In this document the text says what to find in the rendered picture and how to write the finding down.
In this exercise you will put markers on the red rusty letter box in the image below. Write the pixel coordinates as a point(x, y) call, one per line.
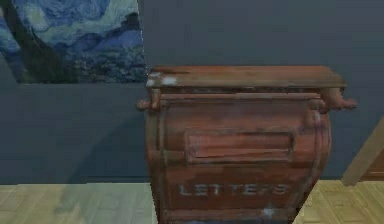
point(240, 146)

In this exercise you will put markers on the blue swirly night painting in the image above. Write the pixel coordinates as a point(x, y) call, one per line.
point(76, 40)

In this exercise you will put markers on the brown wooden room door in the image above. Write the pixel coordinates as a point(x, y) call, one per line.
point(374, 156)

